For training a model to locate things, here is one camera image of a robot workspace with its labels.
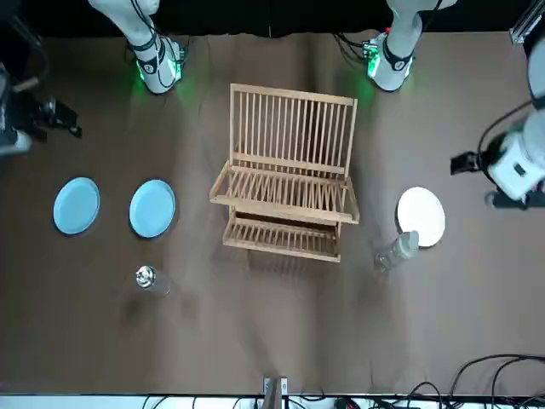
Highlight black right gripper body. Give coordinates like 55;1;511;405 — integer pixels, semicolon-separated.
15;95;60;142

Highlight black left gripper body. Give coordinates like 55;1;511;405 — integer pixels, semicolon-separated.
485;187;545;210

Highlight pale plate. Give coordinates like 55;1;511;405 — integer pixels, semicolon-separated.
396;187;447;249

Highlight blue plate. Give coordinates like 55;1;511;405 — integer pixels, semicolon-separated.
52;176;101;236
129;179;176;239

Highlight wooden dish rack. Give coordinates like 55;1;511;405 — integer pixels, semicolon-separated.
208;83;361;264

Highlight clear bottle with grey lid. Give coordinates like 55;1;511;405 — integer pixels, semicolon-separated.
373;229;422;274

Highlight clear bottle with silver cap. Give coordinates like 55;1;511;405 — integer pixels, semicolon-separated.
134;264;172;298

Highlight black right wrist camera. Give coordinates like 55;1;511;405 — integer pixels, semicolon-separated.
54;101;83;138

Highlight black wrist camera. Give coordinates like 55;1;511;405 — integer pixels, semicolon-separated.
54;101;83;138
450;149;486;176

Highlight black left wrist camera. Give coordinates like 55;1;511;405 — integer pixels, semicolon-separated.
450;149;486;176

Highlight aluminium frame profile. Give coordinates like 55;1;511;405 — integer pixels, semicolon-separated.
509;0;545;45

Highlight metal camera post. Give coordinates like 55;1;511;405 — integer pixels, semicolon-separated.
262;376;289;409

